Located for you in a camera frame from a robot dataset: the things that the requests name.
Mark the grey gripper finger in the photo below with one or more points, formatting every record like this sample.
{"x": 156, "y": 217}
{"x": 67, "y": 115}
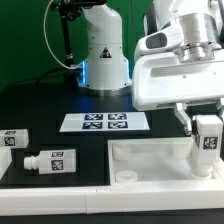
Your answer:
{"x": 220, "y": 107}
{"x": 180, "y": 113}

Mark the white left fence rail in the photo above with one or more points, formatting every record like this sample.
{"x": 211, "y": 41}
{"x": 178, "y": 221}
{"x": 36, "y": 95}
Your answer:
{"x": 5, "y": 160}

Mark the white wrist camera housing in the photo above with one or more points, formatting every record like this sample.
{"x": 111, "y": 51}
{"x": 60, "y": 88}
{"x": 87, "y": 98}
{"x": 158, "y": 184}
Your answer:
{"x": 159, "y": 42}

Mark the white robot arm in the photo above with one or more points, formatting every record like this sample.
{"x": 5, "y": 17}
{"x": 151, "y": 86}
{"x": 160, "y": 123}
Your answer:
{"x": 106, "y": 68}

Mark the black camera stand pole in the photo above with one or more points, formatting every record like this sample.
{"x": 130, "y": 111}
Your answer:
{"x": 67, "y": 13}

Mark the white sheet with tags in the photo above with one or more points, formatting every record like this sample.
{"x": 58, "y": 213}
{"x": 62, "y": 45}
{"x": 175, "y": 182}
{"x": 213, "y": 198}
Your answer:
{"x": 113, "y": 121}

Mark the white front fence rail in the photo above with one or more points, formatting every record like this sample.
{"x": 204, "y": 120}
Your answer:
{"x": 120, "y": 198}

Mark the white fence rail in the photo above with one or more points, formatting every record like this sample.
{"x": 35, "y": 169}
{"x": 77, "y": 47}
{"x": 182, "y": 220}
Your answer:
{"x": 120, "y": 198}
{"x": 5, "y": 160}

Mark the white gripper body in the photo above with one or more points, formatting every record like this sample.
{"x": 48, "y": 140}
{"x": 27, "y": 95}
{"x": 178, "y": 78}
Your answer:
{"x": 160, "y": 81}

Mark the white square tabletop tray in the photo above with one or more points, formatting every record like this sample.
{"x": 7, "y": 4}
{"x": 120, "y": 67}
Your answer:
{"x": 150, "y": 160}

